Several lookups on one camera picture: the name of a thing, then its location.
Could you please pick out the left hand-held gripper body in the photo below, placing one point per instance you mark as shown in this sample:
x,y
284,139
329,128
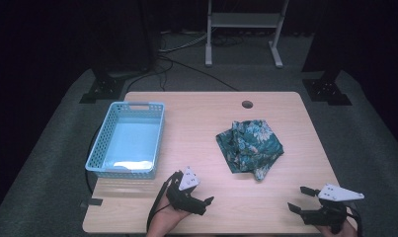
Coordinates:
x,y
183,197

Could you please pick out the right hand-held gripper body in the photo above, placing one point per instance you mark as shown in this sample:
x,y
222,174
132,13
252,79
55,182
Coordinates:
x,y
331,205

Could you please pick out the teal floral shirt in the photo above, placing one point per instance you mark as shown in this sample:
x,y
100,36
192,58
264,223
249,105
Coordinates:
x,y
252,144

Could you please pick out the person's right hand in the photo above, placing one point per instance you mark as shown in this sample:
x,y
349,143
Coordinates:
x,y
346,230

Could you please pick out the person's left hand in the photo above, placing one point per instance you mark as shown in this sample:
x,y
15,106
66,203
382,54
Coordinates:
x,y
165,220

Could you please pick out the light blue plastic basket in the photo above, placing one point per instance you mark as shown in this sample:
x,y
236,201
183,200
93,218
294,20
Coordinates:
x,y
130,141

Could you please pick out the black clip on table edge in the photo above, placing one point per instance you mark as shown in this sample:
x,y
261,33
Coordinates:
x,y
93,202

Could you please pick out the dark round table grommet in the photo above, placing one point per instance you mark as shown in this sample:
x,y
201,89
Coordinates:
x,y
247,104

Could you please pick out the white metal stand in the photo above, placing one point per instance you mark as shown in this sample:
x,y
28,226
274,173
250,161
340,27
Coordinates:
x,y
244,19

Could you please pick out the black stand base plate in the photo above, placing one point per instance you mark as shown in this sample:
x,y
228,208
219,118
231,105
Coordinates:
x,y
326,90
102,89

